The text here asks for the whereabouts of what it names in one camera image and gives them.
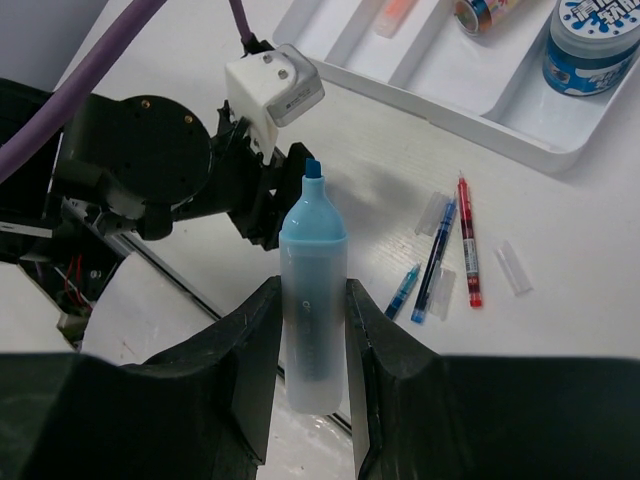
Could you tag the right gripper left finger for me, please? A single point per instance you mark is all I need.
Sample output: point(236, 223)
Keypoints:
point(198, 410)

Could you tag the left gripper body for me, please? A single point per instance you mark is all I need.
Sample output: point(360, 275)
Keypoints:
point(254, 192)

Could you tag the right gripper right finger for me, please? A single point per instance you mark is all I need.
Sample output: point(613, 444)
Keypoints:
point(416, 414)

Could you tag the blue highlighter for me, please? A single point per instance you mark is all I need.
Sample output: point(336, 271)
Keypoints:
point(313, 248)

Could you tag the orange highlighter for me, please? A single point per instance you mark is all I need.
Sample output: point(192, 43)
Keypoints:
point(391, 17)

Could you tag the blue jar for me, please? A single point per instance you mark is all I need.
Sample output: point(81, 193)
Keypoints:
point(591, 45)

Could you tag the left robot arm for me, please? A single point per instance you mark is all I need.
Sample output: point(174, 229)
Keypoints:
point(138, 165)

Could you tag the clear pen cap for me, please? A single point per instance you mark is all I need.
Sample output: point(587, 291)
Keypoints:
point(442, 293)
point(431, 216)
point(513, 269)

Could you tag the teal pen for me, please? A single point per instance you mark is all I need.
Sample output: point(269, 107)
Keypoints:
point(402, 292)

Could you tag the red pen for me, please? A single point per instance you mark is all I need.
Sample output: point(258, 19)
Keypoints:
point(469, 245)

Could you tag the dark blue pen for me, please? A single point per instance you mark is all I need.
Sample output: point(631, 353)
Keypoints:
point(436, 255)

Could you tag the white divided organizer tray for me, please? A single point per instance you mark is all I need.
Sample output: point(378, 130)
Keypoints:
point(488, 89)

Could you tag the left camera mount white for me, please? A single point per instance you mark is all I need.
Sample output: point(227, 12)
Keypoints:
point(252, 84)

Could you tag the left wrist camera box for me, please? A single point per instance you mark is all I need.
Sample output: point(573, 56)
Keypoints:
point(304, 92)

